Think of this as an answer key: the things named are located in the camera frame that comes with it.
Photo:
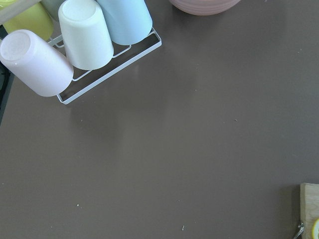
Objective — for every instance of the pink ribbed bowl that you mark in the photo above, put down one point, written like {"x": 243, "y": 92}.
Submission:
{"x": 204, "y": 7}

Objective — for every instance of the light blue plastic cup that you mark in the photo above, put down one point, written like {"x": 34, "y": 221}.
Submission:
{"x": 128, "y": 21}

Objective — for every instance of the white plastic cup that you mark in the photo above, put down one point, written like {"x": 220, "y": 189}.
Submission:
{"x": 85, "y": 34}

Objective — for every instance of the pink plastic cup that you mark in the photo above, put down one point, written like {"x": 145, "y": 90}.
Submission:
{"x": 40, "y": 66}

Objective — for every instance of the grey-green plastic cup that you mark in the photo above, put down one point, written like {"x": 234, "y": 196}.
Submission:
{"x": 52, "y": 7}

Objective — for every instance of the yellow-green plastic cup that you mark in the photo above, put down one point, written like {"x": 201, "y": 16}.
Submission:
{"x": 35, "y": 19}

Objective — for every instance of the wooden cutting board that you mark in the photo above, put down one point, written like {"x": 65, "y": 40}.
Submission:
{"x": 309, "y": 202}

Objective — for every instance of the lemon slice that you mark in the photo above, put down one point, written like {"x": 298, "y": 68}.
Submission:
{"x": 315, "y": 230}

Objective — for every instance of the white wire cup rack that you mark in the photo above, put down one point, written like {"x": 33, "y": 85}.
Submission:
{"x": 125, "y": 55}

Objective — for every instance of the metal cutting board handle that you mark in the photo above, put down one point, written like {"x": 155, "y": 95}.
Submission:
{"x": 299, "y": 231}

